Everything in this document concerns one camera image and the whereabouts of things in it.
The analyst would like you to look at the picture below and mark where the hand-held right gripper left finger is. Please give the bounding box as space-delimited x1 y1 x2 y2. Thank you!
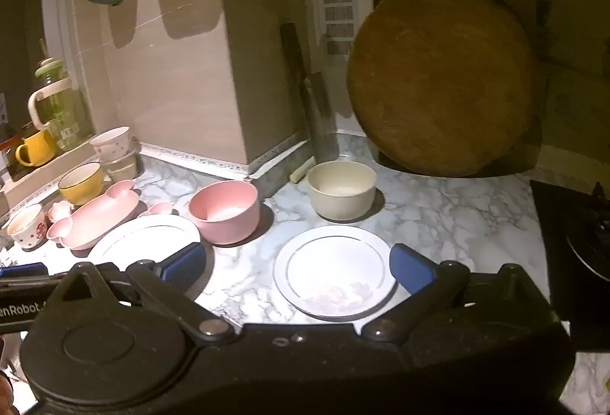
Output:
53 242 241 344

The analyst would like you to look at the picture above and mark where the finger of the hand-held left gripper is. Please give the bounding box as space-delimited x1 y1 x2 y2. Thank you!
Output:
0 263 72 290

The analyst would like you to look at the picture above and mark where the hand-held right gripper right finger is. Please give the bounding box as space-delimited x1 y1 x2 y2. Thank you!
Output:
361 244 550 343

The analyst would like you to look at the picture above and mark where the small pink rabbit dish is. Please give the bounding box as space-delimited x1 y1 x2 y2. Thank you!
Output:
50 200 75 221
145 202 178 218

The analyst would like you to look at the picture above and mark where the pink bowl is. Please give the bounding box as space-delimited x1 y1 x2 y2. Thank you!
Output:
188 180 261 246

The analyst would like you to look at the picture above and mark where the white plate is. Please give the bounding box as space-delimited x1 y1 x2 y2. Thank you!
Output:
274 226 398 319
87 214 203 275

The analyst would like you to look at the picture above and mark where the cream bowl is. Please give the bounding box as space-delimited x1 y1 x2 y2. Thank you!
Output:
306 161 377 221

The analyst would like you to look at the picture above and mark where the white red-dotted cup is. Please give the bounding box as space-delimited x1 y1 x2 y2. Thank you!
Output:
7 204 48 250

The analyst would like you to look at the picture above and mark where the pink rabbit-shaped plate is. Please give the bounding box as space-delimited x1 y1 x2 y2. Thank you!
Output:
47 180 148 250

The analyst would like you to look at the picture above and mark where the yellow bowl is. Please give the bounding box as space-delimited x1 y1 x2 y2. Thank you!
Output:
58 162 106 206

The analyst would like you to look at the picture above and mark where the clear glass container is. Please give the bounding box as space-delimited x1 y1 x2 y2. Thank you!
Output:
100 148 140 182

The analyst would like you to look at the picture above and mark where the yellow mug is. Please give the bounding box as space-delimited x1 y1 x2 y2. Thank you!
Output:
15 129 57 168

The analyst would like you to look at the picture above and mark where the white dotted cup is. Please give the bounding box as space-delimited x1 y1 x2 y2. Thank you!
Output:
90 126 132 163

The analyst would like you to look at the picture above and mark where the black gas stove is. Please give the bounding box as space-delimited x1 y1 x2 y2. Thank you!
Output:
530 179 610 349

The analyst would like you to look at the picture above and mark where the green glass pitcher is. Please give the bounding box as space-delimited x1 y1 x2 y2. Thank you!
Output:
27 58 94 154

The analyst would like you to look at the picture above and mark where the round wooden cutting board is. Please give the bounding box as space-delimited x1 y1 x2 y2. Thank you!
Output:
346 0 544 178

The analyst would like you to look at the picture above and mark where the dark handled cleaver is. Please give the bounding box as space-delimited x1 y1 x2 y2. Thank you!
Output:
280 22 340 164

